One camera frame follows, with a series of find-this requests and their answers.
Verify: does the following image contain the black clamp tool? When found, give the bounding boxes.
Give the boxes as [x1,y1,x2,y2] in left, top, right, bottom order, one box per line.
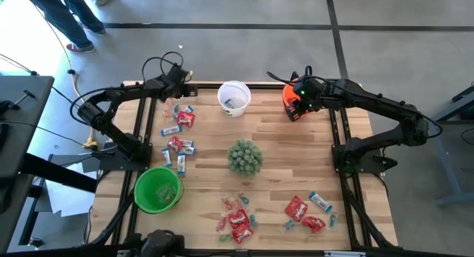
[0,89,37,116]

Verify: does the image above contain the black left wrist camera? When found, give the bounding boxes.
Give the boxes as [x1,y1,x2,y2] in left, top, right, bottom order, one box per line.
[170,66,193,84]

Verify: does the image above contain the green plastic bucket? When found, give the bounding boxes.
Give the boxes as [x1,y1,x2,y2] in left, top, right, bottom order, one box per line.
[133,166,184,215]

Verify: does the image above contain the white paper sheets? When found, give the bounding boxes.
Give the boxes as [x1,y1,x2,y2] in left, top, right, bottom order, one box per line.
[44,162,99,218]

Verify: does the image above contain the green succulent in grey pot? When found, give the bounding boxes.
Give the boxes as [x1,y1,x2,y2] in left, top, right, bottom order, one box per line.
[227,138,264,178]

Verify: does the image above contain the blue grey table frame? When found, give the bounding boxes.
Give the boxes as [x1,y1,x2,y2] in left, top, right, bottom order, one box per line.
[408,84,474,208]

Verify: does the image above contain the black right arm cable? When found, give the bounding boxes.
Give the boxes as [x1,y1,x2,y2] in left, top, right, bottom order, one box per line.
[266,65,444,145]

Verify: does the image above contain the thin black rod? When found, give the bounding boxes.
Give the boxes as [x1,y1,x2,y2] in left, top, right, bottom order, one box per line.
[0,53,40,76]

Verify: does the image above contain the yellow extension cable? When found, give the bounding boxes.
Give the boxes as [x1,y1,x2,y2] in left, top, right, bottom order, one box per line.
[35,4,101,150]

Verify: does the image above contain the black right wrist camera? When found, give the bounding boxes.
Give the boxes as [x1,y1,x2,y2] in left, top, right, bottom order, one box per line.
[294,77,324,102]

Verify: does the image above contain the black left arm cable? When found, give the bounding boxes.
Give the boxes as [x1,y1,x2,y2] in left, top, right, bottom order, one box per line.
[69,50,186,125]

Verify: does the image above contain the orange plastic pumpkin bucket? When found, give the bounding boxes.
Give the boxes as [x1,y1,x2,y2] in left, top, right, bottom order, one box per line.
[281,81,319,120]

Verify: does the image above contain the black rounded object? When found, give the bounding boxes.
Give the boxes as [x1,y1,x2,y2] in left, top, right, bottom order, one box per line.
[125,229,186,257]

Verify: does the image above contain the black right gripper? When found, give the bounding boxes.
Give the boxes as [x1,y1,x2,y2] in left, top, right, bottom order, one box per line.
[285,97,327,123]

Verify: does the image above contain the white plastic bucket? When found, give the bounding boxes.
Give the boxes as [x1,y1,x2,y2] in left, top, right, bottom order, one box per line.
[216,80,253,118]

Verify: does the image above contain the silver metal bracket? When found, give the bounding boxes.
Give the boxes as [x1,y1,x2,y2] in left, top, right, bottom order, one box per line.
[324,250,367,257]

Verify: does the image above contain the dark grey desk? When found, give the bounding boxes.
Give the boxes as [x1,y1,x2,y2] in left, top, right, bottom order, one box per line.
[0,76,98,257]

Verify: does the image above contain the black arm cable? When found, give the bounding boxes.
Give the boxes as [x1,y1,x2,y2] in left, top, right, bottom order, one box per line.
[266,65,444,145]
[69,50,186,125]

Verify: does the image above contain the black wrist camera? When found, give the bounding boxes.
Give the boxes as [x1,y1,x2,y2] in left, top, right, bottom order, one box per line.
[294,77,324,102]
[170,66,193,84]

